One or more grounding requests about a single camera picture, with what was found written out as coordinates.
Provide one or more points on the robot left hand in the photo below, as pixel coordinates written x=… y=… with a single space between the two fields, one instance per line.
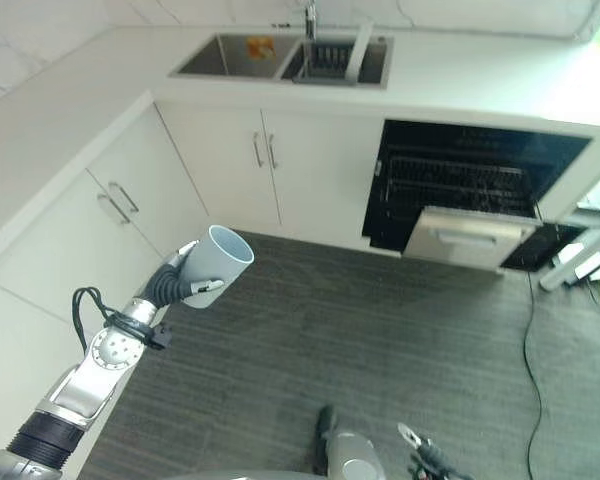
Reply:
x=166 y=285

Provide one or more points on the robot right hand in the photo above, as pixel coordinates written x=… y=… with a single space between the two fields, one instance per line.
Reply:
x=422 y=445

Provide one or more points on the grey plastic cup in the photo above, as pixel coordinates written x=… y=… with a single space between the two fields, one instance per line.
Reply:
x=210 y=260

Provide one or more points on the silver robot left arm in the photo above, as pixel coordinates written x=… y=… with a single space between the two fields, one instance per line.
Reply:
x=102 y=372

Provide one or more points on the steel dishwasher door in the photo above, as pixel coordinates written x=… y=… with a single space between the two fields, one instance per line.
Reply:
x=460 y=237

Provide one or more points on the black built-in dishwasher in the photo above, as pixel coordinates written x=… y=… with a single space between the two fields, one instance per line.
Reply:
x=555 y=160

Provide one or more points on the white cabinet door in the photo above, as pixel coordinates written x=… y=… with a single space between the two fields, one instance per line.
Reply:
x=325 y=180
x=155 y=160
x=45 y=240
x=220 y=165

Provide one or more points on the steel double sink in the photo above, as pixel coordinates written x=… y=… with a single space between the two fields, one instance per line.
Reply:
x=230 y=67

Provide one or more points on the white table leg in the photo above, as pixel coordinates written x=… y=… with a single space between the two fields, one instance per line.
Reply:
x=575 y=255

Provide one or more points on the orange item in sink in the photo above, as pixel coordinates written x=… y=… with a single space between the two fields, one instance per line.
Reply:
x=260 y=47

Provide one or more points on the dark sink drain rack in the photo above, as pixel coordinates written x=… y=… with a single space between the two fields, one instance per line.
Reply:
x=325 y=60

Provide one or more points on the chrome kitchen faucet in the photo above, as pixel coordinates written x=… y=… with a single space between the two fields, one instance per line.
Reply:
x=310 y=20

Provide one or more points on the white flat board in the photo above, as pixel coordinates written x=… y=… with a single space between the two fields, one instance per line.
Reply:
x=359 y=50

